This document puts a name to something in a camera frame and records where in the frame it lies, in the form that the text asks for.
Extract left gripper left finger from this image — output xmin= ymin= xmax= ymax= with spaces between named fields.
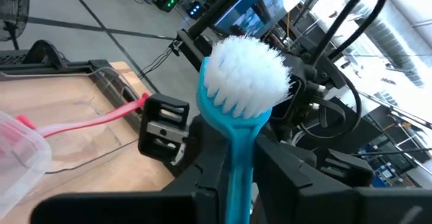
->
xmin=30 ymin=132 xmax=231 ymax=224

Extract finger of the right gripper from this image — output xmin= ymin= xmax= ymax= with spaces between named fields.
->
xmin=184 ymin=114 xmax=231 ymax=161
xmin=256 ymin=133 xmax=321 ymax=184

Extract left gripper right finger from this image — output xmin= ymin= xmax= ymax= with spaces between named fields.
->
xmin=252 ymin=136 xmax=432 ymax=224

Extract blue dish brush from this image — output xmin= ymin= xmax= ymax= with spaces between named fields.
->
xmin=195 ymin=34 xmax=294 ymax=224

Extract red dish brush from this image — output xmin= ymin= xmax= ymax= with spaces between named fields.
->
xmin=15 ymin=92 xmax=152 ymax=139

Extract clear low plastic bin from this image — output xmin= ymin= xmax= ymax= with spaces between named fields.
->
xmin=0 ymin=65 xmax=146 ymax=175

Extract device with blue lights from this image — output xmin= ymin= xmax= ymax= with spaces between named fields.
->
xmin=186 ymin=1 xmax=205 ymax=18

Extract black metal pole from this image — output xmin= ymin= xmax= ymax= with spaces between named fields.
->
xmin=187 ymin=0 xmax=252 ymax=39

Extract monitor with blue screen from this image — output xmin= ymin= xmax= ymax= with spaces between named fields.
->
xmin=212 ymin=0 xmax=301 ymax=39

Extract black perforated metal plate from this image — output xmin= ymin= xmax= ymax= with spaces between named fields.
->
xmin=0 ymin=49 xmax=33 ymax=66

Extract black floor fan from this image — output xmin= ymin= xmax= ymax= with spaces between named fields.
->
xmin=0 ymin=0 xmax=30 ymax=51

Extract black metal table frame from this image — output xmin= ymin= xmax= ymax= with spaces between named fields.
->
xmin=28 ymin=40 xmax=159 ymax=134

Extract thick black cable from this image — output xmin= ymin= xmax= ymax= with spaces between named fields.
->
xmin=312 ymin=0 xmax=375 ymax=63
xmin=329 ymin=0 xmax=396 ymax=61

